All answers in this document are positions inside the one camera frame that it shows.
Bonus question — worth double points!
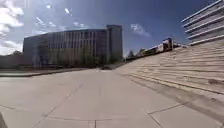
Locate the grass strip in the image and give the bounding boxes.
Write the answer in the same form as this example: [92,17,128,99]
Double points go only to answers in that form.
[0,67,88,78]

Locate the wide concrete stairs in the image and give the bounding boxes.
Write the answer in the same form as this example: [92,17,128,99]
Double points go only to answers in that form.
[114,39,224,113]

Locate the white banded building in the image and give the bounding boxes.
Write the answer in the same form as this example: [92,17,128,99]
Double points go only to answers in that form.
[180,0,224,47]

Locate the large curved glass building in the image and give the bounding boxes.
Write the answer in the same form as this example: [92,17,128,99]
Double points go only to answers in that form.
[22,24,124,68]

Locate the row of trees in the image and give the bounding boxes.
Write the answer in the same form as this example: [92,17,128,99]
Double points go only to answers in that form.
[31,46,116,68]

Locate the pale concrete slab plaza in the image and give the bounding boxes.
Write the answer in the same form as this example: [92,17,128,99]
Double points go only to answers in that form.
[0,68,224,128]

